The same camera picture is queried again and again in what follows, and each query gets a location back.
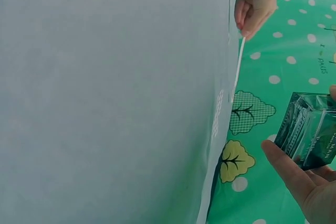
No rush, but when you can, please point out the person's left hand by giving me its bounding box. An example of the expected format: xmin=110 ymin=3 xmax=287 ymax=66
xmin=234 ymin=0 xmax=279 ymax=42

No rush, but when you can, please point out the square clear glass bottle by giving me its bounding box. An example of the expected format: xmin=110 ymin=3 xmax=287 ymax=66
xmin=272 ymin=92 xmax=336 ymax=171

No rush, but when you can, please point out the person's right hand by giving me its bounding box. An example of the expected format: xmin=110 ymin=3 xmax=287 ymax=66
xmin=261 ymin=84 xmax=336 ymax=224

